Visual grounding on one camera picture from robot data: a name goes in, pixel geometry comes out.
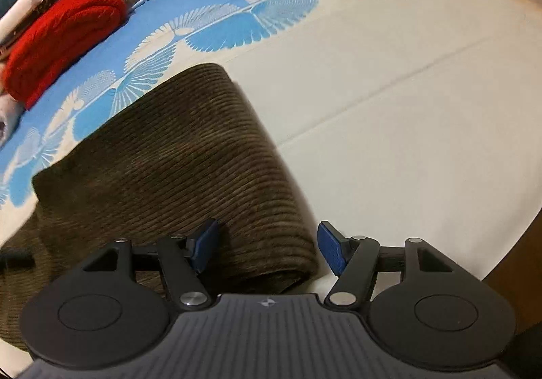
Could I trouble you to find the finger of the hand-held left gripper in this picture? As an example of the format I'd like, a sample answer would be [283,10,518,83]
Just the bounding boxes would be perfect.
[0,250,35,274]

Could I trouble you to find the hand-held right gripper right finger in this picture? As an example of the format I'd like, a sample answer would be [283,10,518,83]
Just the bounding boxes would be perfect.
[317,221,463,313]

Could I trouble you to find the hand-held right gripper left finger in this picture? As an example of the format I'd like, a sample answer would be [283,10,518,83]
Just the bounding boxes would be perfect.
[82,219,220,312]

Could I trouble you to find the brown corduroy pants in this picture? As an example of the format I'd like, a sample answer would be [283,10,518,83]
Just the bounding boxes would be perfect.
[0,63,321,353]

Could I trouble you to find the blue and white patterned bedsheet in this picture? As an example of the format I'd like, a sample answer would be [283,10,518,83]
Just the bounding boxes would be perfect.
[0,0,542,280]

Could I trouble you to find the red folded blanket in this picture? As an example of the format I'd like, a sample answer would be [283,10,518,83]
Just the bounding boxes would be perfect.
[0,0,128,111]

